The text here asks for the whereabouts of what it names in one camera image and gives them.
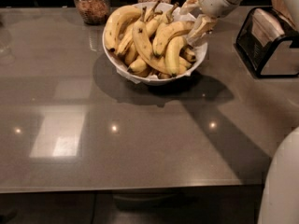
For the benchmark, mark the long central yellow banana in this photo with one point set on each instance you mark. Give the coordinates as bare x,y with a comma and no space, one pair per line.
143,44

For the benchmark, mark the black wire napkin holder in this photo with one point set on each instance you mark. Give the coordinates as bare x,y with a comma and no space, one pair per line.
268,45

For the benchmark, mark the glass jar brown cereal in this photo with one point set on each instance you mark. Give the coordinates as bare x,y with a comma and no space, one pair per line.
93,12

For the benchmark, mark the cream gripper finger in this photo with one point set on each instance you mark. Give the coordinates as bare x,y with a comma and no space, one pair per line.
189,6
203,25

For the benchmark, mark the small bottom left banana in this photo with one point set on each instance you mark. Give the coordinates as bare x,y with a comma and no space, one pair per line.
137,66

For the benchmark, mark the small right spotted banana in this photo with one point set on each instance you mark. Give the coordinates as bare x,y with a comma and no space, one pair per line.
188,54

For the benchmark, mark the left curved yellow banana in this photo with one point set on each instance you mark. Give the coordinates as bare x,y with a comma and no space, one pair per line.
115,22

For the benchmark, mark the white bowl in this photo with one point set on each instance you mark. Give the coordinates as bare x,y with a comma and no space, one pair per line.
170,14

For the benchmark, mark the short upright yellow banana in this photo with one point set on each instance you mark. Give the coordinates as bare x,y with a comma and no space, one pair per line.
172,52

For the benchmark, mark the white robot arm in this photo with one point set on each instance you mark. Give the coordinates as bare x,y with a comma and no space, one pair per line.
280,201

